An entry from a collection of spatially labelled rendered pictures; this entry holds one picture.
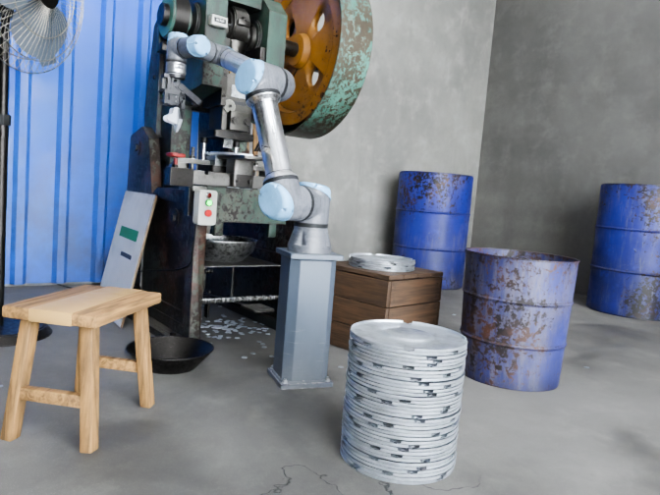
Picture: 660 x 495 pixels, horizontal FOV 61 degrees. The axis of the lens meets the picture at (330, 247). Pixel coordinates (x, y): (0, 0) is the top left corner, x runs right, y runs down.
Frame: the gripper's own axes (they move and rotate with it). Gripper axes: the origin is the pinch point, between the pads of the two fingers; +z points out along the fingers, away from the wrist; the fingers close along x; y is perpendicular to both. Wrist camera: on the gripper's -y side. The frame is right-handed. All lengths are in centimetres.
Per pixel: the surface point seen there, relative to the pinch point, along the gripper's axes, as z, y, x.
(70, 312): 52, 53, 77
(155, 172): 16.6, -7.5, -44.7
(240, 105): -15.5, -33.5, -15.4
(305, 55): -44, -67, -17
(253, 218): 33.2, -35.7, 0.0
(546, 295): 50, -98, 102
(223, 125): -5.9, -26.0, -15.2
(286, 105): -23, -68, -34
